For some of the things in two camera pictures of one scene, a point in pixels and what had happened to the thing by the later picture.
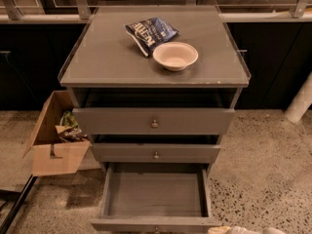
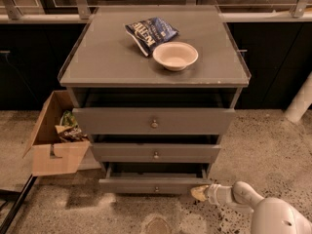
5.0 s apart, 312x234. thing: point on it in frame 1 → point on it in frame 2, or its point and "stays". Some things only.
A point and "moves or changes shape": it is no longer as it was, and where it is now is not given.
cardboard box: (51, 154) stays
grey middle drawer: (155, 153) stays
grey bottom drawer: (156, 197) moves or changes shape
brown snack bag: (69, 134) stays
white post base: (300, 102) stays
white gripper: (242, 230) → (213, 193)
